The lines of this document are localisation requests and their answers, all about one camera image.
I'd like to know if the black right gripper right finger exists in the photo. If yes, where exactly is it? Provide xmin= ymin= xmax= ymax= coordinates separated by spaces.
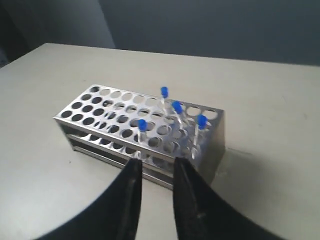
xmin=172 ymin=157 xmax=280 ymax=240

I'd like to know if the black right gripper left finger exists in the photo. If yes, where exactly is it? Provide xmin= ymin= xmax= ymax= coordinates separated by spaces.
xmin=40 ymin=158 xmax=142 ymax=240

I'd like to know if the stainless steel tube rack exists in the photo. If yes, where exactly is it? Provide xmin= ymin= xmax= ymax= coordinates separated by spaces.
xmin=55 ymin=84 xmax=226 ymax=189

